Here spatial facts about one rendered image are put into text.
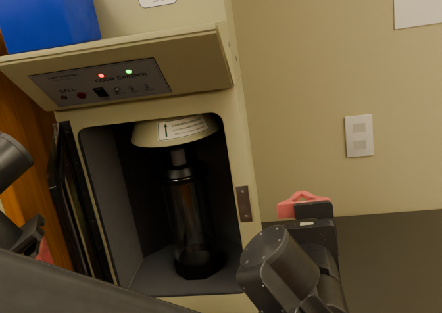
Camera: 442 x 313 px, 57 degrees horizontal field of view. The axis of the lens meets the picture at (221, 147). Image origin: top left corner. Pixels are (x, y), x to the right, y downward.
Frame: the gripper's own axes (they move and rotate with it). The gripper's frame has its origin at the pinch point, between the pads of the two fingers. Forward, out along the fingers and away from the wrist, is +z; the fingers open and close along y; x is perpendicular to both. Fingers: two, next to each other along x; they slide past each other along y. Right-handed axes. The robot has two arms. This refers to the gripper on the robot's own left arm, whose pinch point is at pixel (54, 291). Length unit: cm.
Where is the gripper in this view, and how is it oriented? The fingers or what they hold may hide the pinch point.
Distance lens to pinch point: 62.4
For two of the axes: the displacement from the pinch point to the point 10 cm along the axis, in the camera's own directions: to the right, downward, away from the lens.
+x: 3.3, 2.2, -9.2
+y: -7.7, 6.3, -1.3
